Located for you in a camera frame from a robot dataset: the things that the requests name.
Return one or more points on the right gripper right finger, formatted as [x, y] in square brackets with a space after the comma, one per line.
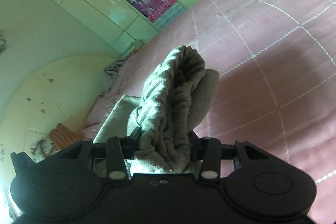
[208, 151]

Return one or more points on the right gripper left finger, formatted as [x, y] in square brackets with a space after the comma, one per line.
[117, 151]

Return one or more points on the grey green pants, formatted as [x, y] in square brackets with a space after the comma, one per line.
[175, 98]

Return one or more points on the orange striped pillow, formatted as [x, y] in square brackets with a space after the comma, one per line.
[61, 137]

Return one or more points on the teal patterned pillow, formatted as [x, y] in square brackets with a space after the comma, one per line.
[43, 149]

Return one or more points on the grey crumpled cloth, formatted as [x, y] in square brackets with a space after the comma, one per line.
[113, 75]

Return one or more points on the cream headboard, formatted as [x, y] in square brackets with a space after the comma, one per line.
[62, 91]

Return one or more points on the pink checked bed sheet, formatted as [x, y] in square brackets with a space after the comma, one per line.
[276, 60]

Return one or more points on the left lower calendar poster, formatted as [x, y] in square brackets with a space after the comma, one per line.
[161, 13]

